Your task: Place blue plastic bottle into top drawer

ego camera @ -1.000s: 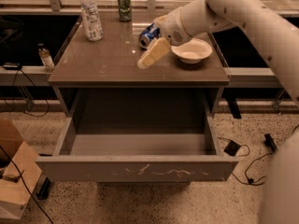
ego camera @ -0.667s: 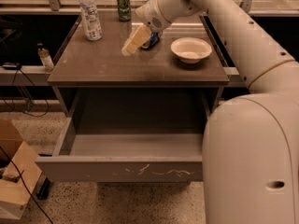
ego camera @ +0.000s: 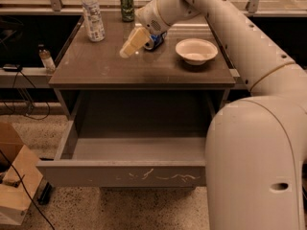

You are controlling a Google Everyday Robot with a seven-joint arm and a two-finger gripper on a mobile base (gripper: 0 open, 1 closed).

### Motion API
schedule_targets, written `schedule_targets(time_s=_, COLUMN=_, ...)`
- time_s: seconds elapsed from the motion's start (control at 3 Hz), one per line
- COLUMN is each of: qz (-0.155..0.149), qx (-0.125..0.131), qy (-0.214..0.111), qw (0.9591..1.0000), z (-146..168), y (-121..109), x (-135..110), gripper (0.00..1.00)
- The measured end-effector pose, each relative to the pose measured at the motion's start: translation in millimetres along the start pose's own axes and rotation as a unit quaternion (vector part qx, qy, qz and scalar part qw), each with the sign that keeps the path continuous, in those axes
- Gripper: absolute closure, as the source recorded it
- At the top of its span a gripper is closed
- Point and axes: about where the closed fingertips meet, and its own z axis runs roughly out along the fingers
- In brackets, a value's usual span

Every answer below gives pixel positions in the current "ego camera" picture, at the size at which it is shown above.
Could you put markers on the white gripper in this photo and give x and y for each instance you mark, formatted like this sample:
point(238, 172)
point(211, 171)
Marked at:
point(149, 20)

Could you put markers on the clear plastic water bottle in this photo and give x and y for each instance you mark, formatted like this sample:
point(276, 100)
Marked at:
point(93, 20)

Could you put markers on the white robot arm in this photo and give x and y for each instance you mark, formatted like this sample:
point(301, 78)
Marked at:
point(255, 147)

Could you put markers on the grey cabinet with glossy top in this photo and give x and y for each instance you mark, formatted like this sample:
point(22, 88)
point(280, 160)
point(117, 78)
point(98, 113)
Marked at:
point(86, 65)

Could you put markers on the small bottle on ledge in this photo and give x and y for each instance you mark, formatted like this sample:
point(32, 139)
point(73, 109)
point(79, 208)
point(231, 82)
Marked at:
point(46, 59)

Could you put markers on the open grey top drawer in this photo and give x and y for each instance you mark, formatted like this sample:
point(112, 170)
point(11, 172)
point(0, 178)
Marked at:
point(133, 139)

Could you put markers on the blue soda can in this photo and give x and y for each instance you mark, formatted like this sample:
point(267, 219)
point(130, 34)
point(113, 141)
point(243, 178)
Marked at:
point(155, 41)

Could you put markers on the green soda can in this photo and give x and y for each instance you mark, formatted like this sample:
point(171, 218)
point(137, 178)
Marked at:
point(127, 10)

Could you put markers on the white bowl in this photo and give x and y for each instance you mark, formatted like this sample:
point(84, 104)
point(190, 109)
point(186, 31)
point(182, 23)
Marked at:
point(196, 51)

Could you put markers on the black device on ledge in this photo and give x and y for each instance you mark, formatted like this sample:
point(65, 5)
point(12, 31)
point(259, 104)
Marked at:
point(12, 68)

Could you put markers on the cardboard box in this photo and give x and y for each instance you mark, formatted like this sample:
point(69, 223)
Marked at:
point(19, 176)

